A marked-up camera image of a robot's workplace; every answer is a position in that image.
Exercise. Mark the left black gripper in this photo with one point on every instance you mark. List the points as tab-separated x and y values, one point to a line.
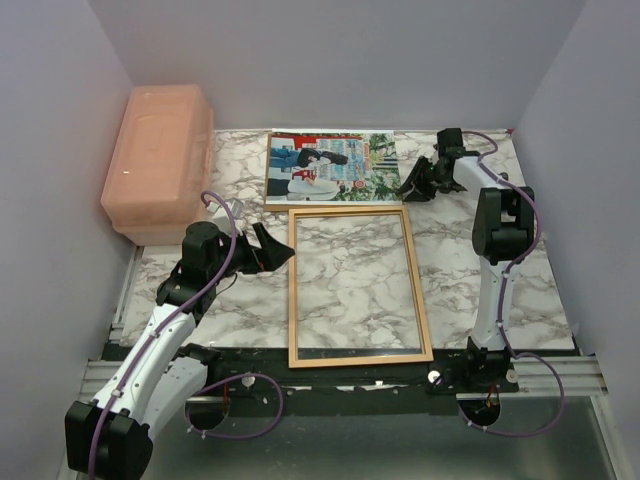
270	256

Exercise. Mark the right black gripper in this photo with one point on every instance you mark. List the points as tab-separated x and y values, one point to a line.
414	180

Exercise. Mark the clear acrylic glass sheet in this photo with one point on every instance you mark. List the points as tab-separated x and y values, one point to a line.
354	290

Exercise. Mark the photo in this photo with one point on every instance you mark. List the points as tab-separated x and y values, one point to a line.
307	168

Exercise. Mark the brown wooden picture frame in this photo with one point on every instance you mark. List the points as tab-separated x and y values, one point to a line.
426	353

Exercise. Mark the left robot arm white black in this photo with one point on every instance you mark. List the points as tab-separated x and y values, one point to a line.
112	435

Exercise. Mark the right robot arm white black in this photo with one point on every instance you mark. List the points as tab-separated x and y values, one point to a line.
503	234

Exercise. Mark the pink plastic storage box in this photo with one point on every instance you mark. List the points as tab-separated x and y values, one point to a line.
160	165

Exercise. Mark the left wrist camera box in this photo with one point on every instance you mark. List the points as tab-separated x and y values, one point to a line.
220	217

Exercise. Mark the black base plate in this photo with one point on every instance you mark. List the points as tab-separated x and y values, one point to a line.
383	389

